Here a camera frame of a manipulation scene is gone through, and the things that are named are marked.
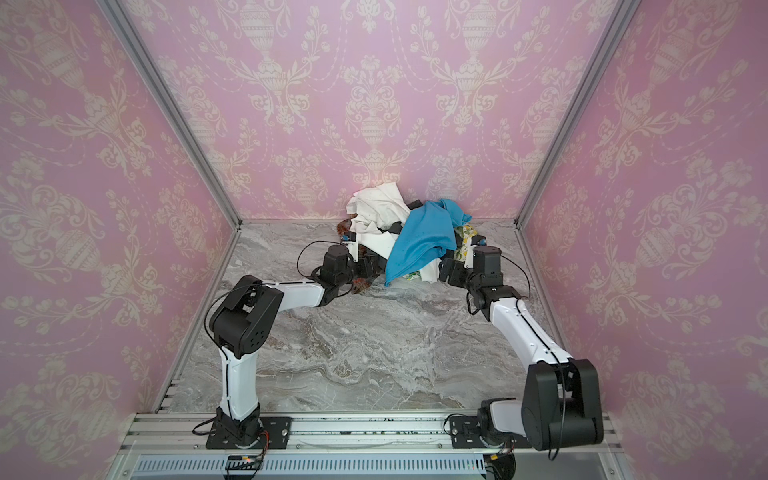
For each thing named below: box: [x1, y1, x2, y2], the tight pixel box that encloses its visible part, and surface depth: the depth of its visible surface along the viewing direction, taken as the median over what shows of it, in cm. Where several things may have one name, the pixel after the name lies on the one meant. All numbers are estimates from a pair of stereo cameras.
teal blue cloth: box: [384, 199, 473, 287], surface depth 99 cm
